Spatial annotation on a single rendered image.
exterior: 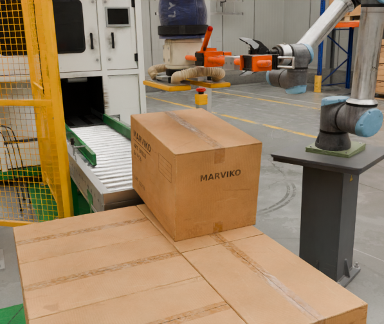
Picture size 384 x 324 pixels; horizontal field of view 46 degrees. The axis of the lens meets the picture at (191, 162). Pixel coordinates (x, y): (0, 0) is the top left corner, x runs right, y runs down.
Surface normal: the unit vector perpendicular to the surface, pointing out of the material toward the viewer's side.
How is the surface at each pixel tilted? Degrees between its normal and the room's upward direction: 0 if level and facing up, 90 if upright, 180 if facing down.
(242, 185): 97
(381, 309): 0
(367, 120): 98
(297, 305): 0
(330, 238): 90
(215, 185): 97
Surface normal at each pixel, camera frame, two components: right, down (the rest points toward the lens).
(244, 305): -0.03, -0.96
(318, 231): -0.64, 0.22
